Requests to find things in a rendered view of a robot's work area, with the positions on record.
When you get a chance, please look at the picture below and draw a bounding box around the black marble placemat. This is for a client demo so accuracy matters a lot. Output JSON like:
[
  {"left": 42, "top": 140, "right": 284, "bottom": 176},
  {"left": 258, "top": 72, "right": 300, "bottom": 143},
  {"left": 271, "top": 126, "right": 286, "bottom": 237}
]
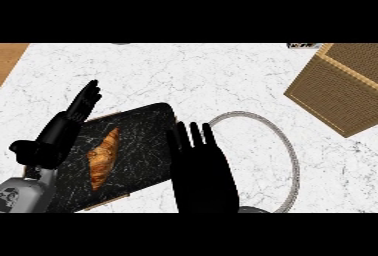
[{"left": 23, "top": 102, "right": 179, "bottom": 214}]

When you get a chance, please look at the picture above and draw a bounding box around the brown wooden panel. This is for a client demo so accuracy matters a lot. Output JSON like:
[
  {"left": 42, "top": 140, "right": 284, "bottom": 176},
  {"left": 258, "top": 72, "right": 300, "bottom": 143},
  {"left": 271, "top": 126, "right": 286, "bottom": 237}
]
[{"left": 0, "top": 43, "right": 32, "bottom": 88}]

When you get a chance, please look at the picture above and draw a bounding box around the orange sweet potato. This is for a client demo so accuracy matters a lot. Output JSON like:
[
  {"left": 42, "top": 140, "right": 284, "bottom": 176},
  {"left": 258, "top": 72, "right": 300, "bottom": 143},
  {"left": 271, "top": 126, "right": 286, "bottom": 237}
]
[{"left": 86, "top": 126, "right": 122, "bottom": 192}]

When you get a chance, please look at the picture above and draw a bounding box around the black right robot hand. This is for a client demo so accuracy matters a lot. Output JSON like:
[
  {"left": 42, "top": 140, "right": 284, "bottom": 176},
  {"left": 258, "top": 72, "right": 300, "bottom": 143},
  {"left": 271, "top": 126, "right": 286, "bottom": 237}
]
[{"left": 166, "top": 121, "right": 243, "bottom": 214}]

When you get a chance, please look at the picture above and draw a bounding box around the brown woven placemat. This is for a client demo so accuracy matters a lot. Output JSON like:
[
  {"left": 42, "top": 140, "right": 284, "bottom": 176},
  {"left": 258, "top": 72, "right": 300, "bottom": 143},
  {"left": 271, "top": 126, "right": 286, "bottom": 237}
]
[{"left": 283, "top": 43, "right": 378, "bottom": 139}]

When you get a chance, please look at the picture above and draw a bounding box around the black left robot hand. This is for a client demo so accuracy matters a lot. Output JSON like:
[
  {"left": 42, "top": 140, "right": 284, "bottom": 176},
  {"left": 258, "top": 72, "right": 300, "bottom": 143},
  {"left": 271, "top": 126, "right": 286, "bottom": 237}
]
[{"left": 8, "top": 79, "right": 104, "bottom": 170}]

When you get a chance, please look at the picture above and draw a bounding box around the small dark grey appliance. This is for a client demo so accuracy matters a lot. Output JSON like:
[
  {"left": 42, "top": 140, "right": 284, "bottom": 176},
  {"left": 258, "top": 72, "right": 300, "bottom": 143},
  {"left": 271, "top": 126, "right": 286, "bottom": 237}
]
[{"left": 287, "top": 43, "right": 325, "bottom": 50}]

